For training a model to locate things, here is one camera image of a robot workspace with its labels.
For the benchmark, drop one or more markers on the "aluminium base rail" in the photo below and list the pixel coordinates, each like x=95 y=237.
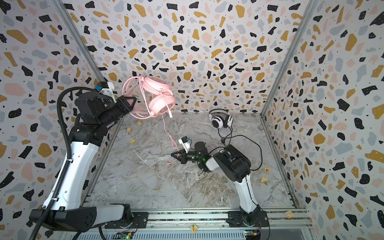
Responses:
x=174 y=224

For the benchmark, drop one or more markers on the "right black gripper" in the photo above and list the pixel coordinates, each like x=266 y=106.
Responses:
x=184 y=155

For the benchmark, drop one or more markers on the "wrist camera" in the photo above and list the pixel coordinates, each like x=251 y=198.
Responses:
x=106 y=88
x=185 y=142

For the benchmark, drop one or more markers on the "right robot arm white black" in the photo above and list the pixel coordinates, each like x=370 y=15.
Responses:
x=237 y=168

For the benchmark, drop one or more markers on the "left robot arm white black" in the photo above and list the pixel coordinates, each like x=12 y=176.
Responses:
x=63 y=210

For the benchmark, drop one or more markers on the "wooden block on rail right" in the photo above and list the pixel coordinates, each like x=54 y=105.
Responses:
x=289 y=214

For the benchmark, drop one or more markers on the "wooden triangle block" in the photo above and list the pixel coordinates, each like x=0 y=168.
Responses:
x=264 y=180

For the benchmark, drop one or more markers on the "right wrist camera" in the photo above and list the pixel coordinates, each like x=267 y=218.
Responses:
x=185 y=142

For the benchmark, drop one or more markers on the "pink headphones with cable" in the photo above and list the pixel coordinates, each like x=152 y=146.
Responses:
x=157 y=95

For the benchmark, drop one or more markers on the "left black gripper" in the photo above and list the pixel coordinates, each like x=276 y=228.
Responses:
x=122 y=101

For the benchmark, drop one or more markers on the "white black headphones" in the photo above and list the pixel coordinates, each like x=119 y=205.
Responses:
x=220 y=118

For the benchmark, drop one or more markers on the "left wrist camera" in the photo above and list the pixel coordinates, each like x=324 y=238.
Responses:
x=106 y=88

